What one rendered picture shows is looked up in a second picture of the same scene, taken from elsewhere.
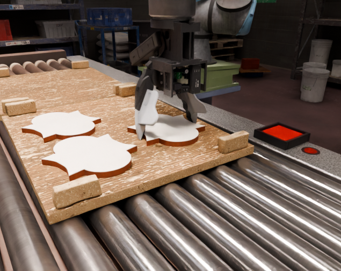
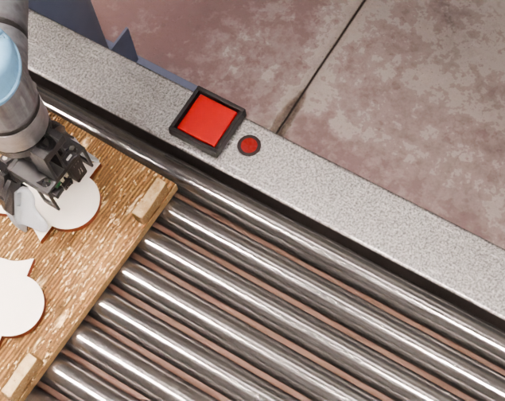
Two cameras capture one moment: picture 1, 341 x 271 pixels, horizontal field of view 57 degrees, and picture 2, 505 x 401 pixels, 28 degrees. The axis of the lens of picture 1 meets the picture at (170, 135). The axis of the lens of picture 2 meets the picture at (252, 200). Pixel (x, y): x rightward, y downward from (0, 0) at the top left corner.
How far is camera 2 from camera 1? 0.94 m
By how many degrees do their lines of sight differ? 44
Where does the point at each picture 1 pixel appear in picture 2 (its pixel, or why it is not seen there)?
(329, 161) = (273, 164)
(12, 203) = not seen: outside the picture
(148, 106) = (25, 208)
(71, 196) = (21, 387)
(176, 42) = (42, 166)
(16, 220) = not seen: outside the picture
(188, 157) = (105, 250)
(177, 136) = (74, 212)
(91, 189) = (34, 368)
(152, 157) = (61, 269)
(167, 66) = (40, 190)
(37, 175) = not seen: outside the picture
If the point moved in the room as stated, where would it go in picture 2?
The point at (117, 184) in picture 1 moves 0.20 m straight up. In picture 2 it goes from (49, 339) to (1, 286)
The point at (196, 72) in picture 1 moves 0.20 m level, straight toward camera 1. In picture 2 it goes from (75, 165) to (122, 319)
